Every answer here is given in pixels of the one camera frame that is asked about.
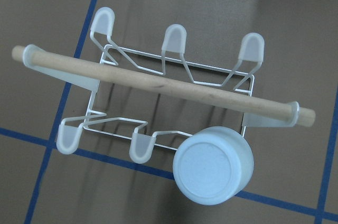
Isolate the light blue plastic cup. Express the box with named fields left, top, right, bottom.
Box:
left=173, top=126, right=254, bottom=206

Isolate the white wire cup rack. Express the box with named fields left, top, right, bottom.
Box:
left=12, top=7, right=316, bottom=164

